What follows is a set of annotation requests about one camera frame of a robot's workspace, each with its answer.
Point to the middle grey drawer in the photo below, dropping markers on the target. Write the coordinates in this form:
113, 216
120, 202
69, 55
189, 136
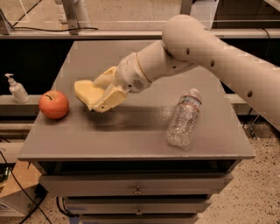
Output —
137, 205

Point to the grey back rail shelf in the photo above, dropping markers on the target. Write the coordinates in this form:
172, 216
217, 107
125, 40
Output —
259, 33

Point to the cardboard box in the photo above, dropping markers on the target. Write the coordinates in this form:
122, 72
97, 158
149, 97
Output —
16, 197

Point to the left metal bracket post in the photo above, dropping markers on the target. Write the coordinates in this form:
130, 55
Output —
71, 18

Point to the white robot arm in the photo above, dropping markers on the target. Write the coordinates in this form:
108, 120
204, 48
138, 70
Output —
185, 44

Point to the grey drawer cabinet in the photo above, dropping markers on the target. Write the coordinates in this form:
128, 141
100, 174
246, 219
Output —
131, 139

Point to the red apple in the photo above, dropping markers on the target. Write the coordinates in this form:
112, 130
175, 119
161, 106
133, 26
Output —
53, 104

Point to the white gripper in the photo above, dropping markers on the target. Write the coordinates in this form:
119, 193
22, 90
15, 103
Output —
130, 73

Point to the yellow sponge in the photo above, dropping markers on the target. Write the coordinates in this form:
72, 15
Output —
88, 93

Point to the grey drawer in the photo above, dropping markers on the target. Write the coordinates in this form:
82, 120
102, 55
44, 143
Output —
140, 219
137, 205
135, 184

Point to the bottom grey drawer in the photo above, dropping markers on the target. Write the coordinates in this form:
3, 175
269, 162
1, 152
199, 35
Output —
140, 219

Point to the top grey drawer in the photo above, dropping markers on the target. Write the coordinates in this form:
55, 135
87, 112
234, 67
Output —
135, 184

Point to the white pump dispenser bottle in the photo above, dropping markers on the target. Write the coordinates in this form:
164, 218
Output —
17, 90

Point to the metal bracket post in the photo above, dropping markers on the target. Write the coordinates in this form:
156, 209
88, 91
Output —
186, 6
71, 18

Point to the right metal bracket post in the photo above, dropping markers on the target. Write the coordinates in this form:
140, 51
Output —
186, 6

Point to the clear plastic water bottle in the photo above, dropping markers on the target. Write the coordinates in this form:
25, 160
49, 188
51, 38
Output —
184, 119

